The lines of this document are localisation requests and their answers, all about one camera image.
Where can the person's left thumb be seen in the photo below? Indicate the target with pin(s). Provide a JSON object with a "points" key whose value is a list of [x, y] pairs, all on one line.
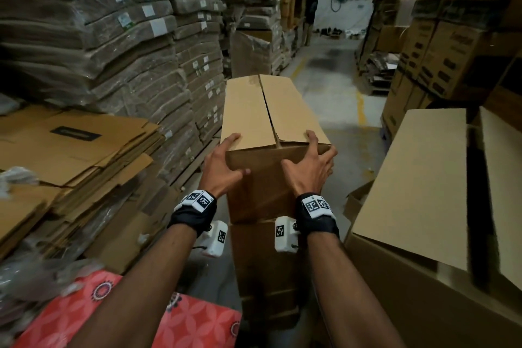
{"points": [[241, 173]]}

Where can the black wristband with marker tag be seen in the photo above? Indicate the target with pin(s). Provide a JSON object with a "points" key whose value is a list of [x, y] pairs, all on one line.
{"points": [[316, 213], [193, 210]]}

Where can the stack of printed cardboard boxes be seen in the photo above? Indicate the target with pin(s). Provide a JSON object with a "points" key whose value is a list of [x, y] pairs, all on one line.
{"points": [[448, 46]]}

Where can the brown cardboard box under stack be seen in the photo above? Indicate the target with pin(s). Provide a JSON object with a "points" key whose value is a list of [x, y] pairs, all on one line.
{"points": [[265, 262]]}

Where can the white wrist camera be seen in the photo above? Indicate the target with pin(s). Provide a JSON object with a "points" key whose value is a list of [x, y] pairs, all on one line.
{"points": [[285, 234], [215, 239]]}

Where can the person's left forearm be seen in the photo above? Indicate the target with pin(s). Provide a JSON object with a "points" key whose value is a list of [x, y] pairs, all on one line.
{"points": [[142, 286]]}

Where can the distant stacks of cardboard bundles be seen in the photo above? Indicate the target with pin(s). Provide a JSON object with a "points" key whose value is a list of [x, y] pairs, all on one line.
{"points": [[261, 33]]}

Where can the stacks of wrapped cardboard bundles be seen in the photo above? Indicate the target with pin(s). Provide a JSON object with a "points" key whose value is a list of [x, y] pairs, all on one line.
{"points": [[122, 42]]}

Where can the person's left hand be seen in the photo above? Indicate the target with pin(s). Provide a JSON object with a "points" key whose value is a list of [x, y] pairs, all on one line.
{"points": [[216, 172]]}

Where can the wooden pallet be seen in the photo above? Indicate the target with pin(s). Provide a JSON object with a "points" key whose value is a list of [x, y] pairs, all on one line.
{"points": [[195, 164]]}

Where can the pile of flattened cardboard sheets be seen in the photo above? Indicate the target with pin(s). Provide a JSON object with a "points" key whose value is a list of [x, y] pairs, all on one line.
{"points": [[73, 164]]}

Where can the red patterned cloth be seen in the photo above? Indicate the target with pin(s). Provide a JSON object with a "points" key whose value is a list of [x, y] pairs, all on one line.
{"points": [[195, 323]]}

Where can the person's right hand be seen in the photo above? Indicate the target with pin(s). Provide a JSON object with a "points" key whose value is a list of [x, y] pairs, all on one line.
{"points": [[310, 174]]}

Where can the clear plastic wrap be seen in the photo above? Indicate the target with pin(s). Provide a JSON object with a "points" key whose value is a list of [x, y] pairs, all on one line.
{"points": [[36, 278]]}

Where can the brown cardboard box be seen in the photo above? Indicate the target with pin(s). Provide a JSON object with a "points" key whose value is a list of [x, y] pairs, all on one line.
{"points": [[265, 262], [261, 115]]}

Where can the person's right thumb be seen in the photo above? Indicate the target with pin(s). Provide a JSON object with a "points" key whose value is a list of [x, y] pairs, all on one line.
{"points": [[288, 167]]}

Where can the person's right forearm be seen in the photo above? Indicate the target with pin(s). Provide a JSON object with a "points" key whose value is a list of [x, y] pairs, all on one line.
{"points": [[346, 290]]}

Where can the person's right middle finger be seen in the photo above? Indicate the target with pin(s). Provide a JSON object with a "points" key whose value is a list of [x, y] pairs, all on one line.
{"points": [[329, 152]]}

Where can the pile of loose cardboard scraps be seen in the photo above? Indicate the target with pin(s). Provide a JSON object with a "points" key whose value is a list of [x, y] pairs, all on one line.
{"points": [[377, 68]]}

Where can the large open cardboard box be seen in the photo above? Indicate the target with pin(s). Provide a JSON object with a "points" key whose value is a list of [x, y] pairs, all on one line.
{"points": [[420, 237]]}

